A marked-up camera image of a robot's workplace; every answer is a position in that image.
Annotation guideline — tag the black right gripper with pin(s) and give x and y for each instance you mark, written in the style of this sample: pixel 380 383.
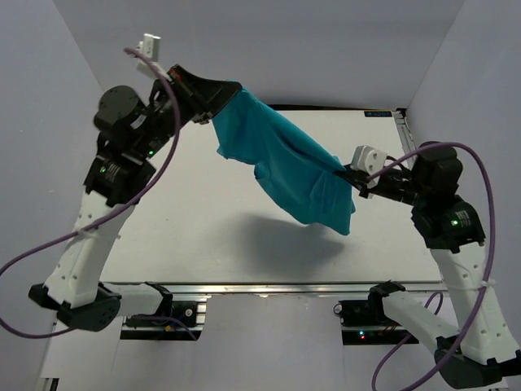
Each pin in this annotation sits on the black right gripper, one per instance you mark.
pixel 367 183

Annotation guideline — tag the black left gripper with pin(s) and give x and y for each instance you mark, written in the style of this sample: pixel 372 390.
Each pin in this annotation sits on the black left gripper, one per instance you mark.
pixel 191 96

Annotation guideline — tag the teal t-shirt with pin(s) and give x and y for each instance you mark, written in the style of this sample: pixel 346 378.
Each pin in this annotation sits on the teal t-shirt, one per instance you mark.
pixel 296 172

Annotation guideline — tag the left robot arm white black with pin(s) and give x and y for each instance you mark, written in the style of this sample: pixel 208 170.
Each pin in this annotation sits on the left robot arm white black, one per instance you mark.
pixel 131 132

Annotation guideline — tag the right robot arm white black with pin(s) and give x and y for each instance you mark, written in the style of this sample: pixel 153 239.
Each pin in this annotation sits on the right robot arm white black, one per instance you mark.
pixel 479 350

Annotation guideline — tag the blue table corner label right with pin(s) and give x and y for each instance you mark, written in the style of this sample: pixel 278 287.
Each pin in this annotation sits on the blue table corner label right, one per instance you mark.
pixel 378 114

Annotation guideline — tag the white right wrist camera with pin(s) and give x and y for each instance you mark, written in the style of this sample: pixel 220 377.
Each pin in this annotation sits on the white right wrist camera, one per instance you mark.
pixel 368 158

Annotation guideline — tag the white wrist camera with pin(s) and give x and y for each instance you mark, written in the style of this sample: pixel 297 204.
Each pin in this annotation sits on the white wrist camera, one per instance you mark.
pixel 368 158
pixel 149 46

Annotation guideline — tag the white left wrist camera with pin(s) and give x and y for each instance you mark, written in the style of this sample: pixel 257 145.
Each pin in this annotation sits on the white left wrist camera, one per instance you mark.
pixel 149 46

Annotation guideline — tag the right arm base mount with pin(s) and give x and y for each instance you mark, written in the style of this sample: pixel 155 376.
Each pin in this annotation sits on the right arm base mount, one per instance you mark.
pixel 360 327

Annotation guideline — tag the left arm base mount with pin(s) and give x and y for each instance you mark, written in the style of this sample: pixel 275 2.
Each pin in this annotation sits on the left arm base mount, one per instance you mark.
pixel 182 320

